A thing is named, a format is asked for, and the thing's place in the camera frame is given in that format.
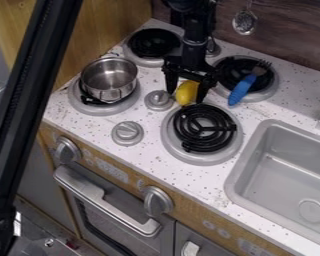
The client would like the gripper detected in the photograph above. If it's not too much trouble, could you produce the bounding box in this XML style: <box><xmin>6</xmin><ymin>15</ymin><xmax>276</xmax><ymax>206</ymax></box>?
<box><xmin>161</xmin><ymin>38</ymin><xmax>221</xmax><ymax>105</ymax></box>

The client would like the yellow toy duck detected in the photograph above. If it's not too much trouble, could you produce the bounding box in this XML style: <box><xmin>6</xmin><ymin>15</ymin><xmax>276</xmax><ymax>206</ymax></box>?
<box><xmin>174</xmin><ymin>79</ymin><xmax>202</xmax><ymax>107</ymax></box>

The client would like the toy stove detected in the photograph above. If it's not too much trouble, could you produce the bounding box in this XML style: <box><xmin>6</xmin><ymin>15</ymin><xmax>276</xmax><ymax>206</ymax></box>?
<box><xmin>66</xmin><ymin>27</ymin><xmax>281</xmax><ymax>167</ymax></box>

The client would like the blue brush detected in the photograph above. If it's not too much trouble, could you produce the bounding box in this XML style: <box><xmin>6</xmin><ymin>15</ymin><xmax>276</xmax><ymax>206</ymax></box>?
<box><xmin>226</xmin><ymin>59</ymin><xmax>274</xmax><ymax>107</ymax></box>

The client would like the silver pot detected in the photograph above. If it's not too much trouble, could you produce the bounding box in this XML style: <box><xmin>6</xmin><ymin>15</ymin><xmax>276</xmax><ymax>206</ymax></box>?
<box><xmin>78</xmin><ymin>56</ymin><xmax>140</xmax><ymax>104</ymax></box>

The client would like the silver strainer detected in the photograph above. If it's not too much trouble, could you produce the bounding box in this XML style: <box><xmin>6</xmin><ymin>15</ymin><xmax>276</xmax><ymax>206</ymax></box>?
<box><xmin>230</xmin><ymin>0</ymin><xmax>259</xmax><ymax>36</ymax></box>

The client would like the toy sink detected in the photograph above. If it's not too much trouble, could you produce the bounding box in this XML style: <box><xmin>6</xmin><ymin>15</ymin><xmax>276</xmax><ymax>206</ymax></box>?
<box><xmin>222</xmin><ymin>119</ymin><xmax>320</xmax><ymax>250</ymax></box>

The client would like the black camera stand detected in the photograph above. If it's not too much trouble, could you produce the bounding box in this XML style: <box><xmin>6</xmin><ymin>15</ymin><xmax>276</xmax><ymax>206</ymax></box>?
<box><xmin>0</xmin><ymin>0</ymin><xmax>86</xmax><ymax>256</ymax></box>

